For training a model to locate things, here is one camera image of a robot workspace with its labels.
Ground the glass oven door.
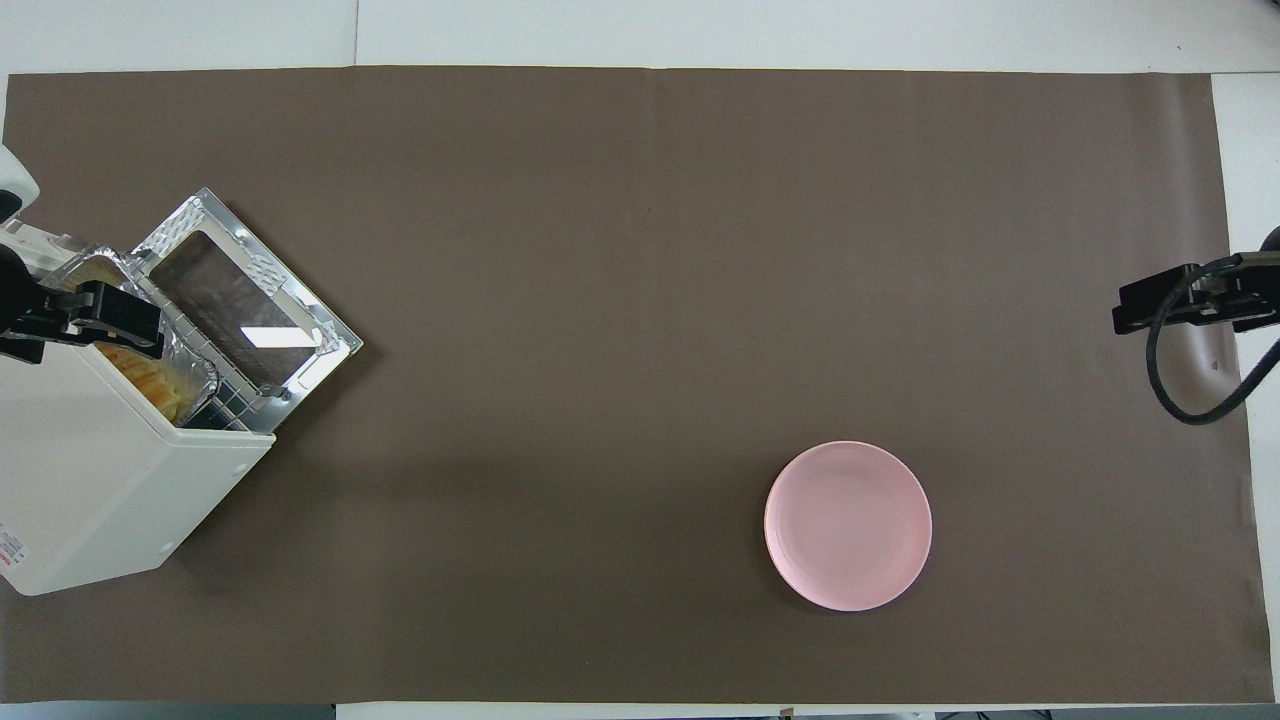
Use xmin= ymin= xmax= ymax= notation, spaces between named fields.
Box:
xmin=130 ymin=187 xmax=364 ymax=401

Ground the pink round plate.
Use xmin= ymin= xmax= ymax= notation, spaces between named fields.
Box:
xmin=764 ymin=440 xmax=934 ymax=613

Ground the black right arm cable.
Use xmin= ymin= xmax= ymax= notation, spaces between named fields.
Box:
xmin=1145 ymin=253 xmax=1280 ymax=426

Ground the metal oven wire rack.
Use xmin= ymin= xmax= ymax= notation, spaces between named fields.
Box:
xmin=150 ymin=290 xmax=277 ymax=434

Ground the brown table mat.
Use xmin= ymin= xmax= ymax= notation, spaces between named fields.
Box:
xmin=0 ymin=65 xmax=1276 ymax=706

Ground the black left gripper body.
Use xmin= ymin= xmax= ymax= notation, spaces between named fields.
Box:
xmin=0 ymin=246 xmax=47 ymax=341

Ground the yellow bread loaf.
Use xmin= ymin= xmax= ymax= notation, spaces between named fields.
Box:
xmin=100 ymin=340 xmax=193 ymax=421

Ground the aluminium foil tray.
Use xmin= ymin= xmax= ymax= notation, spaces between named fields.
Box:
xmin=58 ymin=245 xmax=223 ymax=429

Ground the white toaster oven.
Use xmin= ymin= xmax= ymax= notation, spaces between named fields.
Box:
xmin=0 ymin=240 xmax=277 ymax=598

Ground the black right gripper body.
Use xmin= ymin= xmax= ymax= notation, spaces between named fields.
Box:
xmin=1200 ymin=255 xmax=1280 ymax=335

